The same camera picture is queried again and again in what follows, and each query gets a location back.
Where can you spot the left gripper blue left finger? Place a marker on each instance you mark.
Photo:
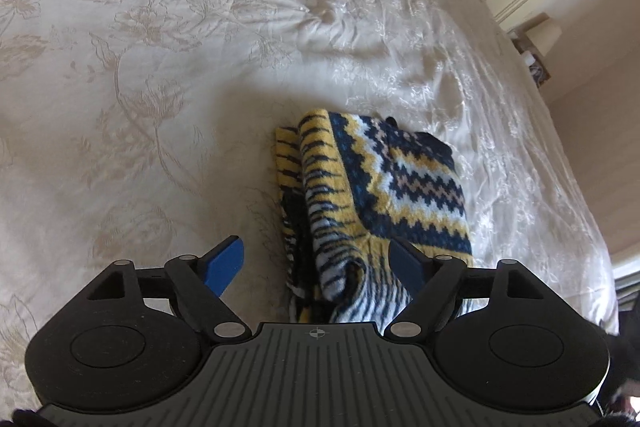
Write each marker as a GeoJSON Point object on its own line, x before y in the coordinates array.
{"type": "Point", "coordinates": [197, 284]}

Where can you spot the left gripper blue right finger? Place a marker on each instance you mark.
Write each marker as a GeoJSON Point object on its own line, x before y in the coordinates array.
{"type": "Point", "coordinates": [432, 284]}

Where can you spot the navy yellow patterned knit sweater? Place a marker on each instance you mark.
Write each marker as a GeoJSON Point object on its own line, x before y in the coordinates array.
{"type": "Point", "coordinates": [348, 185]}

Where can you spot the white floral bed duvet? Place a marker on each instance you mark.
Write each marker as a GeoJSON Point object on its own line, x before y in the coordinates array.
{"type": "Point", "coordinates": [144, 129]}

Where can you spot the cream right bedside table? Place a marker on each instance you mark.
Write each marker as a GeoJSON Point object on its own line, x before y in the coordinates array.
{"type": "Point", "coordinates": [527, 52]}

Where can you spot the cream right table lamp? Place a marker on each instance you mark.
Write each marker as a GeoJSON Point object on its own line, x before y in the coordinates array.
{"type": "Point", "coordinates": [544, 35]}

